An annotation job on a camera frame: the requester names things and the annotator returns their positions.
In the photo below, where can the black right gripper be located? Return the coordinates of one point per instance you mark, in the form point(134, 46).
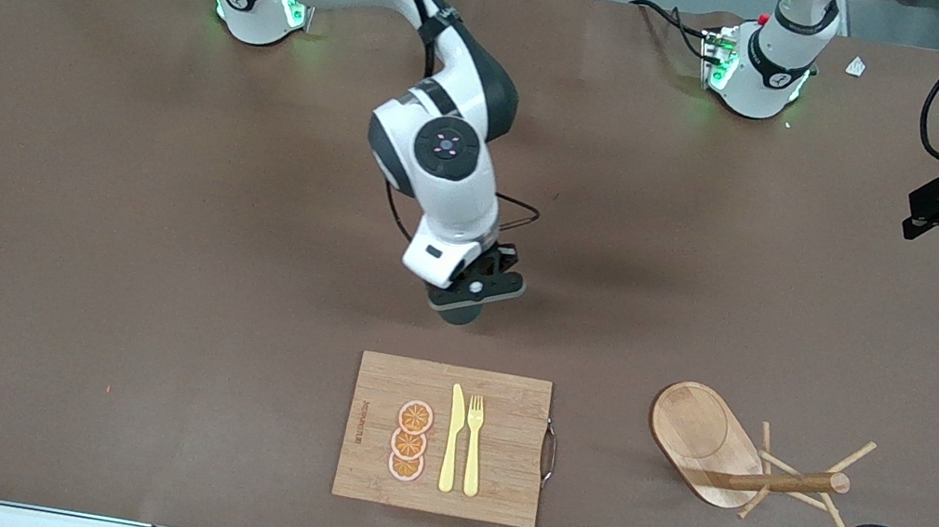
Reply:
point(509, 259)

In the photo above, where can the dark teal cup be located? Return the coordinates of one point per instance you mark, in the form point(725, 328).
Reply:
point(461, 315)

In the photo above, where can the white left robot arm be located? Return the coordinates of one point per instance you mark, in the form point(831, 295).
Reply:
point(757, 83)

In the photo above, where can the wooden mug rack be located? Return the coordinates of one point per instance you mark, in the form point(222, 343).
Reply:
point(701, 437)

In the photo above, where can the orange slice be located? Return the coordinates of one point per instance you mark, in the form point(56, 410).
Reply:
point(409, 443)
point(405, 468)
point(415, 416)

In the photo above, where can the white paper scrap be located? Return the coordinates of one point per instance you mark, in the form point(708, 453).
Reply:
point(856, 66)

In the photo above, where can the yellow plastic knife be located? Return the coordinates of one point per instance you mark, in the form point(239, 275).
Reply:
point(451, 449)

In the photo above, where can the yellow plastic fork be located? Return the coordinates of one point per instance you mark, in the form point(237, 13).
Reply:
point(473, 453)

